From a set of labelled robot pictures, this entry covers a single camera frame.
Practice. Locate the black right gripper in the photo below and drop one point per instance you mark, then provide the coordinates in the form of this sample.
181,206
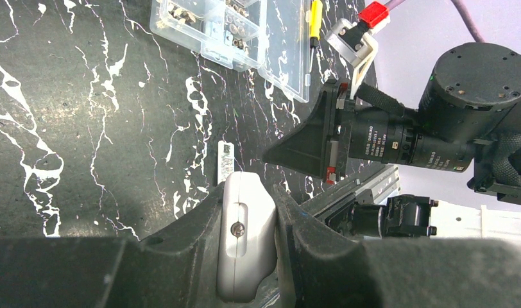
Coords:
319,146

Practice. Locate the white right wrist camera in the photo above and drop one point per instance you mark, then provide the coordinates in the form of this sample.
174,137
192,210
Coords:
355,43

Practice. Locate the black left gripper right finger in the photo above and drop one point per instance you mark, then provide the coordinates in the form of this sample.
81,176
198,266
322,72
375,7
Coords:
318,267

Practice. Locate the yellow handled screwdriver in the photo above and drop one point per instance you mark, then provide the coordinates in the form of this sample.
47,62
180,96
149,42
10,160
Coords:
316,15

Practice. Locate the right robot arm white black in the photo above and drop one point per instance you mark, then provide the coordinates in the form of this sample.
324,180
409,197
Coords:
469,115

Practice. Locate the clear plastic screw organizer box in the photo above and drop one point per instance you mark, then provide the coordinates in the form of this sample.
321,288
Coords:
271,37

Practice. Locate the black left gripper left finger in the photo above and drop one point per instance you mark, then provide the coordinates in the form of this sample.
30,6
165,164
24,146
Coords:
174,267

